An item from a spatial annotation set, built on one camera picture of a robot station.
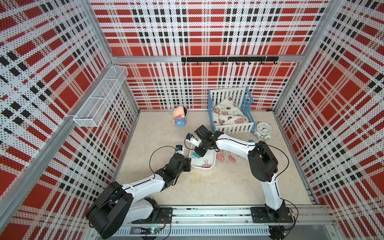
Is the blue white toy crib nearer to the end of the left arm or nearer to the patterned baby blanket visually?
the patterned baby blanket

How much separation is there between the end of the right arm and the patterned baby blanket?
0.99ft

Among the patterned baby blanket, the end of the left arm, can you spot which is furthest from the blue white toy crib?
the end of the left arm

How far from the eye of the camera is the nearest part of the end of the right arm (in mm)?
689

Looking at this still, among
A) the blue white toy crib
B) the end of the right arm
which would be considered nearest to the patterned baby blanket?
the blue white toy crib

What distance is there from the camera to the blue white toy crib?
40.8 inches

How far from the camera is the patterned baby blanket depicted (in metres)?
1.09

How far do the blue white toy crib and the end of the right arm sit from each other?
240 mm
